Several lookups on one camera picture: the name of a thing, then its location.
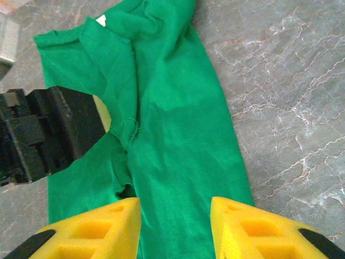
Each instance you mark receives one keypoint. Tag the green t-shirt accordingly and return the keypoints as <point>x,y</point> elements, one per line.
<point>175,108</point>

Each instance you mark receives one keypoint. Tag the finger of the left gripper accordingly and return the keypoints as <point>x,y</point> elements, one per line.
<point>70,126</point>

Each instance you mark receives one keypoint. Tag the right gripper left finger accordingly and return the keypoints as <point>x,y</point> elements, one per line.
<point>67,242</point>

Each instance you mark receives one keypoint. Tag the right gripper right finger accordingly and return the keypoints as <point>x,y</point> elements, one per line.
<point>242,242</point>

